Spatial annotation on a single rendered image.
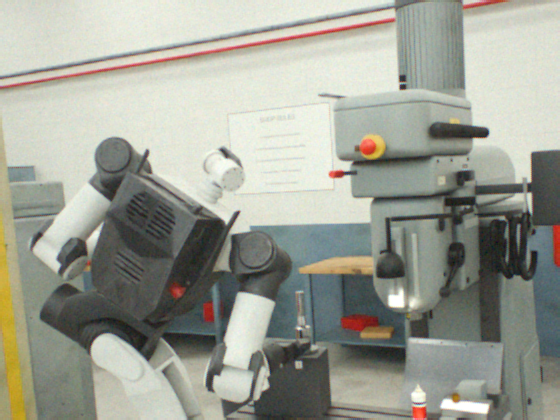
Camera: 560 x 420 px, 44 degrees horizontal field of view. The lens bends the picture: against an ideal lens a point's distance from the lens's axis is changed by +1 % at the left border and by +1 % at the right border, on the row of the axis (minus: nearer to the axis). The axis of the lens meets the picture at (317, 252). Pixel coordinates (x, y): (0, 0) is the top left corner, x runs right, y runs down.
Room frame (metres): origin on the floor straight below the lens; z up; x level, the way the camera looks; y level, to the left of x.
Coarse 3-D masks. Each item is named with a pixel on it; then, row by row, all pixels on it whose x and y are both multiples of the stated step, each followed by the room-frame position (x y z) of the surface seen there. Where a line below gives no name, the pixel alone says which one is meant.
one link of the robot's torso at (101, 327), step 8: (104, 320) 1.65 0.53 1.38; (112, 320) 1.66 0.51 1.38; (120, 320) 1.67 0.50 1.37; (96, 328) 1.64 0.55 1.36; (104, 328) 1.64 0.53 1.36; (112, 328) 1.63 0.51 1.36; (120, 328) 1.64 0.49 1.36; (128, 328) 1.66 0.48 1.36; (88, 336) 1.64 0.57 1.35; (96, 336) 1.64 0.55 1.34; (120, 336) 1.63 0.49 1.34; (128, 336) 1.63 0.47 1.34; (136, 336) 1.65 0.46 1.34; (144, 336) 1.67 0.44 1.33; (88, 344) 1.64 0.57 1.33; (136, 344) 1.64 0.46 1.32; (144, 344) 1.66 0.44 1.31; (88, 352) 1.65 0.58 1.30
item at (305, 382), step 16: (304, 352) 2.03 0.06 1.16; (320, 352) 2.06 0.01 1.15; (288, 368) 2.03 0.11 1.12; (304, 368) 2.02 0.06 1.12; (320, 368) 2.03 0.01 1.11; (272, 384) 2.05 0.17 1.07; (288, 384) 2.03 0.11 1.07; (304, 384) 2.02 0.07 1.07; (320, 384) 2.02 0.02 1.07; (256, 400) 2.07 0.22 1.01; (272, 400) 2.05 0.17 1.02; (288, 400) 2.03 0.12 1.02; (304, 400) 2.02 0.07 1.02; (320, 400) 2.01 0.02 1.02; (288, 416) 2.04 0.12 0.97; (304, 416) 2.02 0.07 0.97; (320, 416) 2.01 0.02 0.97
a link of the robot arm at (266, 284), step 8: (280, 256) 1.54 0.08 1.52; (280, 264) 1.55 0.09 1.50; (288, 264) 1.61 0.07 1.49; (264, 272) 1.52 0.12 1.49; (272, 272) 1.54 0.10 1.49; (280, 272) 1.57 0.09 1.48; (248, 280) 1.53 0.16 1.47; (256, 280) 1.53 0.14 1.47; (264, 280) 1.53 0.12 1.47; (272, 280) 1.54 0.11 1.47; (280, 280) 1.57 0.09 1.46; (240, 288) 1.54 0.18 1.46; (248, 288) 1.53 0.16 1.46; (256, 288) 1.52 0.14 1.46; (264, 288) 1.52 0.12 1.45; (272, 288) 1.54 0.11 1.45; (264, 296) 1.52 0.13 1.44; (272, 296) 1.54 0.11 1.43
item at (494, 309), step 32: (480, 224) 2.17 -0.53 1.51; (480, 256) 2.17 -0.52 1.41; (480, 288) 2.17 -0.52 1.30; (512, 288) 2.17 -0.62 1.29; (416, 320) 2.27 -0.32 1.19; (448, 320) 2.22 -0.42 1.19; (480, 320) 2.17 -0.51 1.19; (512, 320) 2.16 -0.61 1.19; (512, 352) 2.15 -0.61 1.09; (512, 384) 2.15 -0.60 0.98
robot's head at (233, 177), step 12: (216, 156) 1.67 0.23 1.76; (204, 168) 1.68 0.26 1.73; (216, 168) 1.63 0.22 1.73; (228, 168) 1.61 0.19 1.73; (240, 168) 1.62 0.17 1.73; (204, 180) 1.66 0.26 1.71; (216, 180) 1.63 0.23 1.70; (228, 180) 1.62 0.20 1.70; (240, 180) 1.64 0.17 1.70; (216, 192) 1.65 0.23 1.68
